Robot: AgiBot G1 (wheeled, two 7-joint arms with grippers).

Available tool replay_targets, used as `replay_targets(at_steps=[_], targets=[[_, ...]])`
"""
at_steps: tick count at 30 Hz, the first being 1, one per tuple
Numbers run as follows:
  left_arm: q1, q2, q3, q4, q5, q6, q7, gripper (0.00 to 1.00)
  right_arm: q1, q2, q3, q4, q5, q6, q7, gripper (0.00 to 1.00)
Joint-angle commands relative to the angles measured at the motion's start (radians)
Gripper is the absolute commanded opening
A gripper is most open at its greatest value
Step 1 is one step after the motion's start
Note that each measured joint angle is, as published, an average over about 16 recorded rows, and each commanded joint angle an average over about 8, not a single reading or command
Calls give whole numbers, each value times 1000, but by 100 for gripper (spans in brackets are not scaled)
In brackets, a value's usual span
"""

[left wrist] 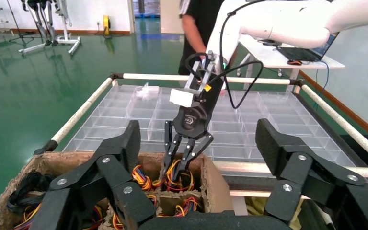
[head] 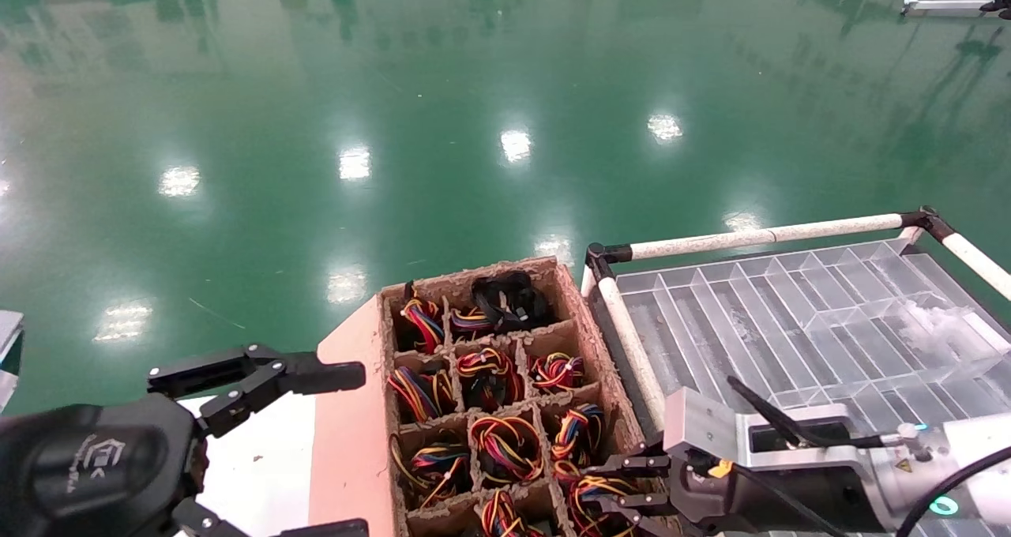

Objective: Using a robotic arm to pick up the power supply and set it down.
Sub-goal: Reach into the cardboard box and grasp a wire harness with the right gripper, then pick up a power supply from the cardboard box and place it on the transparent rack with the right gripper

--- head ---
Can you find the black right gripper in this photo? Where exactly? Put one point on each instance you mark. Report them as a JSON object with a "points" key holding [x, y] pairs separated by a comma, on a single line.
{"points": [[790, 497]]}

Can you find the clear plastic compartment tray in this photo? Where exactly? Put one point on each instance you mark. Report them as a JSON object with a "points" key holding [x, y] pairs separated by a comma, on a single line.
{"points": [[790, 316]]}

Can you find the pink flat board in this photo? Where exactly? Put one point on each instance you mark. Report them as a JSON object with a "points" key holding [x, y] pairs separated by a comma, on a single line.
{"points": [[347, 442]]}

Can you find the white crumpled plastic bag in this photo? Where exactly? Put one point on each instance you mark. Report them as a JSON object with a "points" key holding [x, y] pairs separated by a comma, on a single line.
{"points": [[940, 328]]}

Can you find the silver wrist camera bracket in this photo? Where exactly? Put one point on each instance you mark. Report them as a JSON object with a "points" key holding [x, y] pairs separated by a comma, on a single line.
{"points": [[699, 418]]}

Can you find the black pipe corner joint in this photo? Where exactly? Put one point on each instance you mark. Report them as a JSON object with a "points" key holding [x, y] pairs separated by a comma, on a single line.
{"points": [[600, 254], [926, 221]]}

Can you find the brown pulp compartment box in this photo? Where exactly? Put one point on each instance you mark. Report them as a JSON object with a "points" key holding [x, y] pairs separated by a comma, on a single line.
{"points": [[588, 339]]}

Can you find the white robot support stand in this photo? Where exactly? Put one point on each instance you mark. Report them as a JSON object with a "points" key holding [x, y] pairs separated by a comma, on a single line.
{"points": [[940, 5]]}

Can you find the grey white panel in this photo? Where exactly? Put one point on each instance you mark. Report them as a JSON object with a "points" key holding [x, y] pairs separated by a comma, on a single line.
{"points": [[8, 355]]}

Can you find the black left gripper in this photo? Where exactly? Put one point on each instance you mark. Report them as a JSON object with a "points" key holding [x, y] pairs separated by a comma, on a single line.
{"points": [[87, 466]]}

